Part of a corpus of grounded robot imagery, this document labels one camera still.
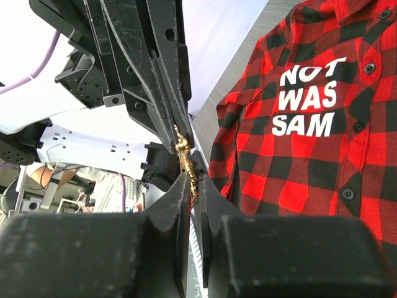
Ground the red black plaid shirt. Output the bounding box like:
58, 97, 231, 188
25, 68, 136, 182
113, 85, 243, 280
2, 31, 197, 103
209, 1, 396, 251

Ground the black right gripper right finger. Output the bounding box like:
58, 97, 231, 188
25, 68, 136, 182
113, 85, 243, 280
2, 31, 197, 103
198, 175, 393, 297

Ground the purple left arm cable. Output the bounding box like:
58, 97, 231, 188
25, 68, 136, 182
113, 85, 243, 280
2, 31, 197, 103
0, 29, 61, 96

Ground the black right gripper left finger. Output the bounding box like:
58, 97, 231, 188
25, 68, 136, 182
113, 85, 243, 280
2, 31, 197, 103
1, 173, 190, 297

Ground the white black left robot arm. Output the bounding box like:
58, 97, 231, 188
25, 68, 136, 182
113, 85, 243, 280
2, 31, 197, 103
1, 1, 197, 192

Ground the gold maple leaf brooch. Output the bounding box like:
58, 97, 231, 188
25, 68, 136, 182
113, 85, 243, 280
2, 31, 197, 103
174, 124, 198, 196

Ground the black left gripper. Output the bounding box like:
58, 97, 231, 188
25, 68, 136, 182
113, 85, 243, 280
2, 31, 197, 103
29, 0, 195, 154

